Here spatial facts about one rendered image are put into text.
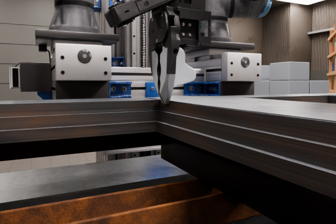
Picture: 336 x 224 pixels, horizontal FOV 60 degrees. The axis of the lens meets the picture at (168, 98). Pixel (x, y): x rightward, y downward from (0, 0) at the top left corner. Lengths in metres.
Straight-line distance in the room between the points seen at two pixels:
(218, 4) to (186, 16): 0.64
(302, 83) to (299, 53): 5.10
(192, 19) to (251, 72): 0.53
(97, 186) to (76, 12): 0.50
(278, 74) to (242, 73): 3.65
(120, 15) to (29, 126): 0.20
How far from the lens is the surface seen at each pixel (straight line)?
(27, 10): 7.76
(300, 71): 4.61
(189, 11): 0.47
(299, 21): 9.82
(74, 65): 0.75
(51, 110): 0.47
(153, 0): 0.46
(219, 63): 0.96
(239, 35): 9.75
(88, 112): 0.47
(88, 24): 0.91
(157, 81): 0.48
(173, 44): 0.44
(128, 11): 0.45
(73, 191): 0.64
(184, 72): 0.47
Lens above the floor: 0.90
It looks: 3 degrees down
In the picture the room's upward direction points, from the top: straight up
